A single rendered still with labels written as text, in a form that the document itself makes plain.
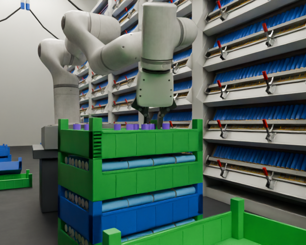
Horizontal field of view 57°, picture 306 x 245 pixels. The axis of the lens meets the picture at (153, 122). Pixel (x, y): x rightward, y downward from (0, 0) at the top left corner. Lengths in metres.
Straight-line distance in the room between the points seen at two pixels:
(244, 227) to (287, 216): 0.65
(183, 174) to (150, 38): 0.34
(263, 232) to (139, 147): 0.29
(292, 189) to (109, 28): 0.91
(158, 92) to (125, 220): 0.34
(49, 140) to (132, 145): 0.72
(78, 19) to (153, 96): 0.45
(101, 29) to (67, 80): 0.40
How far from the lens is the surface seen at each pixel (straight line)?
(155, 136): 0.62
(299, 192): 1.19
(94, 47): 1.04
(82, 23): 1.08
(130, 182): 0.60
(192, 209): 0.73
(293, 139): 1.18
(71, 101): 1.40
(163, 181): 0.65
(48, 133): 1.27
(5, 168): 2.03
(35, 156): 1.29
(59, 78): 1.42
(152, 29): 0.71
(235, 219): 0.60
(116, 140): 0.57
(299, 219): 1.23
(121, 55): 0.84
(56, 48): 1.44
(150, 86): 0.75
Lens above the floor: 0.39
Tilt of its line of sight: level
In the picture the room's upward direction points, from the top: straight up
